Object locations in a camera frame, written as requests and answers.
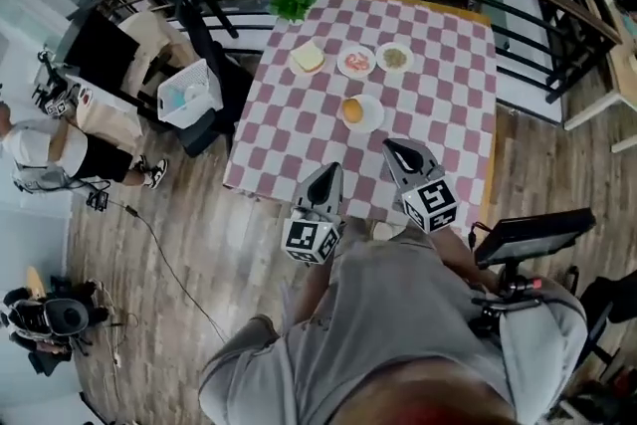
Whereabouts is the small white plate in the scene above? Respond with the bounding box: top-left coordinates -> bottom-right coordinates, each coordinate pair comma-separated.
375,41 -> 416,76
336,43 -> 377,79

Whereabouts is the black rig monitor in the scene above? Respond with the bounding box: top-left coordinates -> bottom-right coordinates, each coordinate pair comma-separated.
474,207 -> 598,271

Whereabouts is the white plastic basket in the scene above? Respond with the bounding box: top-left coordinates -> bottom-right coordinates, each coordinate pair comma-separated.
156,58 -> 225,124

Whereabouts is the beige armchair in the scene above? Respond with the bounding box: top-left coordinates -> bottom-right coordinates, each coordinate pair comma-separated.
117,11 -> 197,98

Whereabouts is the black stool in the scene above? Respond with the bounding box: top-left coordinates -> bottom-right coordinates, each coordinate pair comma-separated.
177,106 -> 241,160

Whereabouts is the person's left forearm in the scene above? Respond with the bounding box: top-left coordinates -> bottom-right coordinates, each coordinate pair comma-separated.
291,258 -> 345,327

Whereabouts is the black board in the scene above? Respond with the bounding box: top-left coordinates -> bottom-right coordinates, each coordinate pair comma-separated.
63,9 -> 142,89

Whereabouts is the green brown chopped food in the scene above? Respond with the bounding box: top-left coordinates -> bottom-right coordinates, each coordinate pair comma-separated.
382,47 -> 409,68

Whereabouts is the person's grey shirt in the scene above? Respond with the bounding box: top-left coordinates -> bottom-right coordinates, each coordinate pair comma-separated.
197,233 -> 590,425

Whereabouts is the light wooden side table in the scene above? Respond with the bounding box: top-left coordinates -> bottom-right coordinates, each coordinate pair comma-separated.
564,0 -> 637,155

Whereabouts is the grey round chair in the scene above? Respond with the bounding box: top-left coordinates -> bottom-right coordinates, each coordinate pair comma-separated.
43,298 -> 92,340

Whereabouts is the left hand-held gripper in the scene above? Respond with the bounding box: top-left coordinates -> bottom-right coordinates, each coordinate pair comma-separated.
281,162 -> 345,267

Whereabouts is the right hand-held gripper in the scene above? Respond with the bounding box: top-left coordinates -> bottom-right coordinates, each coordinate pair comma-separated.
381,137 -> 459,234

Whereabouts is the person's right shoe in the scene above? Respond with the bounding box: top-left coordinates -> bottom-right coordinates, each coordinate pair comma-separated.
370,219 -> 410,242

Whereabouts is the beige work table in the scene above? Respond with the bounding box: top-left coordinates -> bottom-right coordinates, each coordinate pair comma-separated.
74,84 -> 146,152

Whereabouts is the person's right forearm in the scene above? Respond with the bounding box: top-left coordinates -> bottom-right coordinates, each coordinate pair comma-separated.
430,226 -> 500,291

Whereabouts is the pink white checkered tablecloth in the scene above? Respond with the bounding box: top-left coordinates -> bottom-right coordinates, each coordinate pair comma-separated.
222,0 -> 499,238

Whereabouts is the black office chair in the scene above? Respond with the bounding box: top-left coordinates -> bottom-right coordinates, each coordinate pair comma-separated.
566,266 -> 637,365

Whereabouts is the black device box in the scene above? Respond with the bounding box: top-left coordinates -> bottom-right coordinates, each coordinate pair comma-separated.
85,190 -> 110,213

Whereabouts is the bread slice on plate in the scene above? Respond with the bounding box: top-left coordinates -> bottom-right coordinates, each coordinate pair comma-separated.
288,41 -> 328,78

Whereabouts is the wooden table with white legs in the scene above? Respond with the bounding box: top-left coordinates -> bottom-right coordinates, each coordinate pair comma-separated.
222,0 -> 502,240

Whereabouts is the long black cable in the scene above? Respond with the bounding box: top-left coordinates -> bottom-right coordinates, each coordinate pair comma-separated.
106,198 -> 231,342

